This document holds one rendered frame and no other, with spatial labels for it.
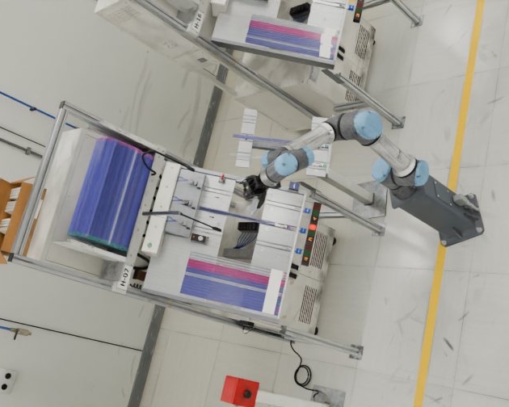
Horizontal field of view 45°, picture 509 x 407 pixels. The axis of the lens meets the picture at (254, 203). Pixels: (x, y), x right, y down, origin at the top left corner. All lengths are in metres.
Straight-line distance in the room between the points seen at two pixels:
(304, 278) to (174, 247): 0.90
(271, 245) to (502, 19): 1.93
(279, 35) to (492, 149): 1.33
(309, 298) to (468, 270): 0.95
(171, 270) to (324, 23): 1.63
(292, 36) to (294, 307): 1.55
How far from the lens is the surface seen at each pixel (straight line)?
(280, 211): 3.26
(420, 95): 4.08
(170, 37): 3.74
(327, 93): 3.99
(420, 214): 3.26
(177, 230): 3.20
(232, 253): 3.62
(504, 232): 3.45
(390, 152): 2.74
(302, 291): 3.74
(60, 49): 4.78
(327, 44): 3.62
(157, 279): 3.23
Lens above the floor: 2.99
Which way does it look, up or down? 40 degrees down
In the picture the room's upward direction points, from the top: 64 degrees counter-clockwise
